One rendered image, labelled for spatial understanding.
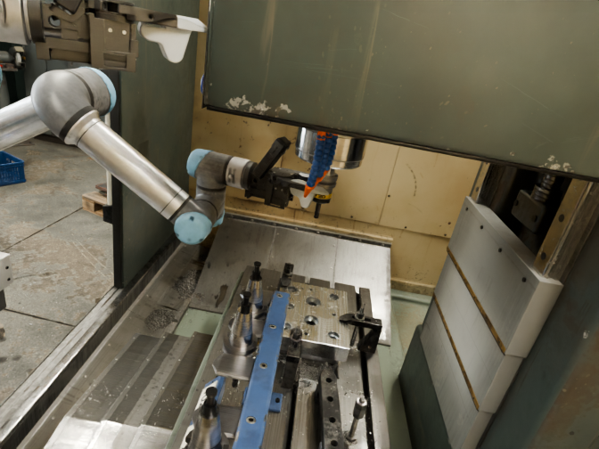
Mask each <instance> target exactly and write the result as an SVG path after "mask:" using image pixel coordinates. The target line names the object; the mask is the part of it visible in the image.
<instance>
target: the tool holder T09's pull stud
mask: <svg viewBox="0 0 599 449"><path fill-rule="evenodd" d="M205 395H206V397H207V399H205V400H204V402H203V410H202V412H203V414H204V415H205V416H208V417H210V416H213V415H214V414H215V413H216V410H217V400H216V399H215V396H216V395H217V388H215V387H208V388H206V391H205Z"/></svg>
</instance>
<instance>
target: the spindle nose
mask: <svg viewBox="0 0 599 449"><path fill-rule="evenodd" d="M317 133H318V131H314V130H308V129H307V128H303V127H298V132H297V137H296V143H295V146H296V148H295V154H296V155H297V156H298V157H299V158H300V159H302V160H304V161H306V162H308V163H311V164H312V161H313V156H314V155H315V153H314V151H315V149H316V148H315V146H316V139H317V138H316V136H317ZM338 137H339V138H338V140H337V145H336V150H335V155H333V156H334V159H333V160H332V165H331V166H330V167H331V168H333V169H344V170H348V169H356V168H358V167H360V166H361V165H362V161H363V159H364V157H365V151H366V146H367V143H368V140H365V139H360V138H356V137H350V136H345V135H338Z"/></svg>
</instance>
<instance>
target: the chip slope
mask: <svg viewBox="0 0 599 449"><path fill-rule="evenodd" d="M390 247H391V243H389V242H385V241H376V240H371V239H367V238H361V237H357V236H352V235H347V234H342V233H334V232H329V231H324V230H319V229H315V228H310V227H305V226H300V225H295V224H286V223H282V222H277V221H273V220H267V219H263V218H258V217H253V216H245V215H240V214H235V213H230V212H225V214H224V217H223V222H222V224H221V225H220V226H219V227H218V230H217V234H216V236H215V239H214V241H213V243H212V246H211V249H210V251H209V254H208V257H207V260H206V262H205V265H204V267H203V269H202V272H201V276H200V279H199V280H198V283H197V286H196V288H195V291H194V293H195V292H198V293H202V294H206V295H205V298H204V299H203V300H202V301H198V298H196V297H195V295H194V297H192V299H191V302H190V305H189V308H191V309H196V310H201V311H206V312H211V313H215V314H223V313H224V311H225V308H226V305H227V302H228V300H229V298H230V296H231V294H232V292H233V289H234V286H235V284H236V282H237V280H238V277H239V275H240V273H241V271H243V272H244V271H245V268H246V266H247V265H250V266H255V265H254V262H256V261H259V262H260V263H261V266H260V267H259V271H260V270H261V268H265V269H269V270H274V271H278V272H281V277H280V278H282V275H283V269H284V265H285V263H291V264H293V265H294V267H293V272H292V274H297V275H301V276H306V280H305V283H309V280H310V277H311V278H316V279H320V280H326V281H330V282H331V288H334V283H335V282H338V283H343V284H348V285H353V286H355V288H356V293H359V287H362V288H368V289H370V295H371V301H372V309H373V318H378V319H382V333H381V336H380V338H379V341H378V344H377V345H378V346H379V345H382V346H386V347H390V346H391V340H390ZM191 309H190V310H191Z"/></svg>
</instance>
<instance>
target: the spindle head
mask: <svg viewBox="0 0 599 449"><path fill-rule="evenodd" d="M204 104H206V105H208V106H207V110H213V111H217V112H223V113H227V114H232V115H237V116H242V117H246V118H255V119H260V120H265V121H270V122H275V123H279V124H285V125H289V126H294V127H303V128H307V129H313V130H317V131H322V132H327V133H332V134H337V135H345V136H350V137H356V138H360V139H365V140H369V141H375V142H379V143H388V144H393V145H397V146H403V147H407V148H412V149H417V150H422V151H431V152H436V153H440V154H446V155H450V156H455V157H460V158H465V159H474V160H478V161H483V162H487V163H493V164H498V165H502V166H508V167H516V168H521V169H526V170H530V171H536V172H540V173H545V174H550V175H555V176H564V177H568V178H573V179H578V180H583V181H588V182H593V183H598V184H599V0H210V12H209V37H208V50H207V63H206V76H205V88H204Z"/></svg>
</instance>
